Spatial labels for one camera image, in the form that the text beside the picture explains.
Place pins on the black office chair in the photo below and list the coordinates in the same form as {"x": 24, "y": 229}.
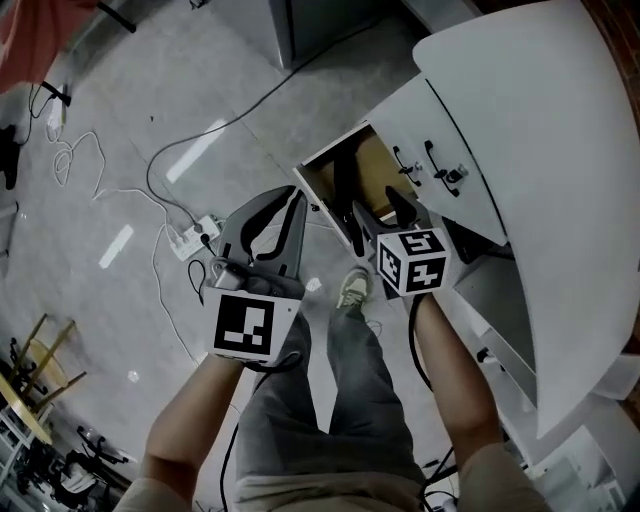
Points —
{"x": 75, "y": 465}

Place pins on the white drawer cabinet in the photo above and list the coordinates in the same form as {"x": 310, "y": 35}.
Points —
{"x": 440, "y": 130}

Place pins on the person's left forearm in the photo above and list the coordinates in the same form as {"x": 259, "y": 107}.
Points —
{"x": 195, "y": 415}

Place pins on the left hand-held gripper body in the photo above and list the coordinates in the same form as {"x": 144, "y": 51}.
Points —
{"x": 245, "y": 325}

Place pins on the person's grey trousers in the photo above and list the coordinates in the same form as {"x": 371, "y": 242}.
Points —
{"x": 350, "y": 400}

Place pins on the person's green shoe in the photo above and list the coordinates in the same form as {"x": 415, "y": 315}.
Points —
{"x": 354, "y": 287}

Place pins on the white power adapter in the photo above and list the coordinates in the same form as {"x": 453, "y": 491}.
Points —
{"x": 56, "y": 112}

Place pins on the round wooden stool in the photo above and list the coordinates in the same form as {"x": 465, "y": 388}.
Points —
{"x": 37, "y": 380}

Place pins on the metal drawer lock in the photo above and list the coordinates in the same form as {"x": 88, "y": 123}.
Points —
{"x": 456, "y": 174}

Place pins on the person's right forearm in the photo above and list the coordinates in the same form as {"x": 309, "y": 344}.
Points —
{"x": 455, "y": 370}

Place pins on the white drawer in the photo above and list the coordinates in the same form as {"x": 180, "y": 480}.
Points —
{"x": 370, "y": 165}

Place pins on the red cloth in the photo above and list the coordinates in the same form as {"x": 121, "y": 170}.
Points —
{"x": 35, "y": 35}

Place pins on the white power strip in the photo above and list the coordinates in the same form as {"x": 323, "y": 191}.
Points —
{"x": 192, "y": 237}

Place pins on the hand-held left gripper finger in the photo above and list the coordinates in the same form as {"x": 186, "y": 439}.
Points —
{"x": 296, "y": 240}
{"x": 235, "y": 225}

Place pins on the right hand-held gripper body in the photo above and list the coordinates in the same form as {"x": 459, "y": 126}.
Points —
{"x": 415, "y": 260}

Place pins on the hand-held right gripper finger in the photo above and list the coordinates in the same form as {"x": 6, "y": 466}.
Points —
{"x": 402, "y": 207}
{"x": 365, "y": 217}

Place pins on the grey metal cabinet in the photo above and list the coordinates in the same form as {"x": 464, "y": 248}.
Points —
{"x": 320, "y": 25}

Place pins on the white desk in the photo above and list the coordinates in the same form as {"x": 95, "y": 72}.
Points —
{"x": 550, "y": 150}

